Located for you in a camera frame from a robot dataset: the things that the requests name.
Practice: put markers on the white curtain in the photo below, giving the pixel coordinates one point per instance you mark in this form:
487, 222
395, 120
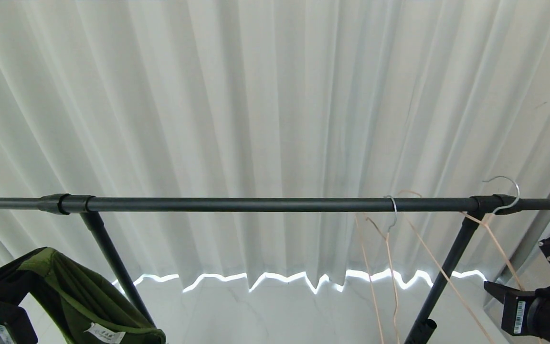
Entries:
256, 95

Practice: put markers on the green printed shirt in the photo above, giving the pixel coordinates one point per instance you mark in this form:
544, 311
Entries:
79, 296

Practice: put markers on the black clothes rack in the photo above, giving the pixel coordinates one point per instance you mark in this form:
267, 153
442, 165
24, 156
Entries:
256, 204

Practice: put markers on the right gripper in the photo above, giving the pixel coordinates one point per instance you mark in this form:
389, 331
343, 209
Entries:
542, 315

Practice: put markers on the pink clothes hanger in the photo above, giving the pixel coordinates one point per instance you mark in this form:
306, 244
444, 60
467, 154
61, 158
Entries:
394, 210
517, 192

